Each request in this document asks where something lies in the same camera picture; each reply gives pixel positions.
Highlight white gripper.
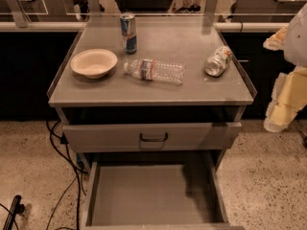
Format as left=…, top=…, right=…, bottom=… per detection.
left=263, top=4, right=307, bottom=132

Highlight clear plastic water bottle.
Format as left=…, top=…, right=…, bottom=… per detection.
left=124, top=59, right=185, bottom=85

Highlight grey top drawer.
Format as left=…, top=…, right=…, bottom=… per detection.
left=62, top=123, right=241, bottom=153

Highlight grey drawer cabinet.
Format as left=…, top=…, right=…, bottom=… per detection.
left=48, top=15, right=256, bottom=230

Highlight grey open middle drawer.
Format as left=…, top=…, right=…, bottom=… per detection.
left=81, top=158, right=245, bottom=230

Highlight silver soda can lying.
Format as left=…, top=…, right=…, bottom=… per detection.
left=203, top=46, right=233, bottom=78

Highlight clear acrylic barrier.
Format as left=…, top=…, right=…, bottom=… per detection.
left=0, top=0, right=307, bottom=24

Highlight blue silver energy drink can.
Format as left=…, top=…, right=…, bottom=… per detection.
left=120, top=12, right=137, bottom=54

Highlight white paper bowl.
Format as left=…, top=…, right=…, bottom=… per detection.
left=70, top=49, right=118, bottom=79

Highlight black stand bottom left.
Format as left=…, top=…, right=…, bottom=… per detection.
left=3, top=195, right=25, bottom=230

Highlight black drawer handle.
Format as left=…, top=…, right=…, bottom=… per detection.
left=139, top=132, right=169, bottom=143

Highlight white horizontal rail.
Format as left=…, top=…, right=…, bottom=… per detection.
left=0, top=22, right=288, bottom=33

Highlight black floor cables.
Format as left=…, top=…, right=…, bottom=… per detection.
left=44, top=118, right=89, bottom=230

